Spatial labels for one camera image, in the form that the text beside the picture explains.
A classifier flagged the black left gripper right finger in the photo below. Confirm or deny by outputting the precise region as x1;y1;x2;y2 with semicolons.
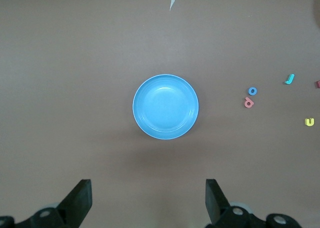
205;178;305;228

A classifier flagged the blue plate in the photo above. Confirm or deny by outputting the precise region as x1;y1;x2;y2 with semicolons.
132;74;200;141

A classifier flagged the coral foam letter p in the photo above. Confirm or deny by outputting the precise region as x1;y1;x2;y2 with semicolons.
243;96;255;109

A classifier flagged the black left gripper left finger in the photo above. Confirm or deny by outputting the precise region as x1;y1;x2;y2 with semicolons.
0;179;93;228

